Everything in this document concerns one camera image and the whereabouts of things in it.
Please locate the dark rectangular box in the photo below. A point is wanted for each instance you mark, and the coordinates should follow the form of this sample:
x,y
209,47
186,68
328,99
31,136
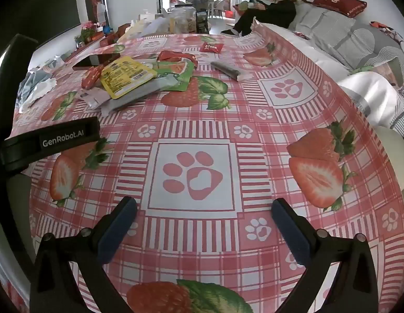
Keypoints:
x,y
94,60

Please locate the white plastic bags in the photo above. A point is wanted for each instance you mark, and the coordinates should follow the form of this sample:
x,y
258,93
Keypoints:
x,y
140,28

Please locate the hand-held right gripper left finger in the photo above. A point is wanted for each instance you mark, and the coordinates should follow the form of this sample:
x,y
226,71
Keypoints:
x,y
117,231

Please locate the grey sofa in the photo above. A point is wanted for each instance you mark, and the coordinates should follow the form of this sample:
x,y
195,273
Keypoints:
x,y
368,45

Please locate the long red snack packet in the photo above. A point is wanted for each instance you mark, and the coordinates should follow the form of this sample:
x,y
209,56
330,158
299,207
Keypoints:
x,y
91,77

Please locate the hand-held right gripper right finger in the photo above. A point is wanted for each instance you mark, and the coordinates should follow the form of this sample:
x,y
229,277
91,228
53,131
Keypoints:
x,y
291,234

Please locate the dark snack bar clear wrapper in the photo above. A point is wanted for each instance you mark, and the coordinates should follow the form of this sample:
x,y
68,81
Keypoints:
x,y
225,67

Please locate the white snack packet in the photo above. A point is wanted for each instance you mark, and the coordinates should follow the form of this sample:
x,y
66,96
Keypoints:
x,y
91,99

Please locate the pink flower pot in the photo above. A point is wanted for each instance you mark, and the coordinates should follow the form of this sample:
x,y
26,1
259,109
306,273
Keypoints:
x,y
86,32

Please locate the clear plastic jar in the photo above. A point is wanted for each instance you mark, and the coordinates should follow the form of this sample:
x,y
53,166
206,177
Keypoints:
x,y
184,19

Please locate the yellow snack packet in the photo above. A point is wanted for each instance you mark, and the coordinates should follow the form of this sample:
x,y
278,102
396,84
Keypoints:
x,y
123,76

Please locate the white chair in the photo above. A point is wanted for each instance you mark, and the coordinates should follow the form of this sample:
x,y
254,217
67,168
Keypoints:
x,y
392,156

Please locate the green snack packet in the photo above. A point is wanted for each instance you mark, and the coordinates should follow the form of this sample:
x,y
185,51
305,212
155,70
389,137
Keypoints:
x,y
177,75

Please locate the black television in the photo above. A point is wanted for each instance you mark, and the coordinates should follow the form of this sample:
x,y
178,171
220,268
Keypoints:
x,y
55,9

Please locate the strawberry print checked tablecloth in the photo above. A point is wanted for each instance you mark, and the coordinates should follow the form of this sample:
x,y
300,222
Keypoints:
x,y
195,130

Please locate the grey striped pillow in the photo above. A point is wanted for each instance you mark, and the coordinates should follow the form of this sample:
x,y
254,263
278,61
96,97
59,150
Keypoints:
x,y
329,26

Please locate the wide red snack packet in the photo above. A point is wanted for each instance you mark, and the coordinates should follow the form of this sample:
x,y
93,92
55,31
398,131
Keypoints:
x,y
171,56

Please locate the white blanket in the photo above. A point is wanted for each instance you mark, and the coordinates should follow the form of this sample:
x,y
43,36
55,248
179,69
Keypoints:
x,y
378,97

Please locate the crumpled white blue cloth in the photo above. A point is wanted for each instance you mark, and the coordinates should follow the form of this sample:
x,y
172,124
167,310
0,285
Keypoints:
x,y
34,84

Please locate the dining table with chairs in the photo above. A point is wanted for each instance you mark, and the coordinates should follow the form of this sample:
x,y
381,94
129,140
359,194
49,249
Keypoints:
x,y
205,5

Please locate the red cushion with gold characters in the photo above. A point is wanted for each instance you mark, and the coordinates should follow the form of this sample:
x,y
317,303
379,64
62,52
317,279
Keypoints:
x,y
338,4

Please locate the grey snack packet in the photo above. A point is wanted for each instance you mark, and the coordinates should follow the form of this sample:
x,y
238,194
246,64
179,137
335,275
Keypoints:
x,y
136,95

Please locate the dark container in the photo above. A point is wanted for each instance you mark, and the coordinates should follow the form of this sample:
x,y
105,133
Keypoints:
x,y
202,19

